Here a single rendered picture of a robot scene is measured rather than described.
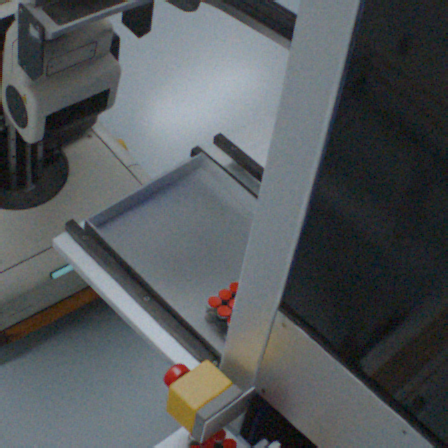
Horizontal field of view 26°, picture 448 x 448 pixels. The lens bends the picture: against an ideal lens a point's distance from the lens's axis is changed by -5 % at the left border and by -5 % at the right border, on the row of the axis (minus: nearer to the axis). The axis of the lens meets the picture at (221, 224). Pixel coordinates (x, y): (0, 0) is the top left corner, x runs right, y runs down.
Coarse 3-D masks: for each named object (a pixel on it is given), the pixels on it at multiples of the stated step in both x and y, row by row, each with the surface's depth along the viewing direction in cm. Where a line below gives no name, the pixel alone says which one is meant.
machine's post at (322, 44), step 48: (336, 0) 85; (336, 48) 88; (288, 96) 97; (336, 96) 92; (288, 144) 100; (288, 192) 104; (288, 240) 109; (240, 288) 121; (240, 336) 127; (240, 384) 133; (240, 432) 142
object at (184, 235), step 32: (192, 160) 172; (160, 192) 171; (192, 192) 172; (224, 192) 172; (96, 224) 163; (128, 224) 165; (160, 224) 166; (192, 224) 167; (224, 224) 168; (128, 256) 161; (160, 256) 161; (192, 256) 162; (224, 256) 163; (160, 288) 157; (192, 288) 158; (224, 288) 159; (192, 320) 154
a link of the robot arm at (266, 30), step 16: (176, 0) 135; (192, 0) 135; (208, 0) 138; (224, 0) 137; (240, 0) 138; (256, 0) 139; (272, 0) 141; (240, 16) 141; (256, 16) 140; (272, 16) 141; (288, 16) 142; (272, 32) 143; (288, 32) 143; (288, 48) 148
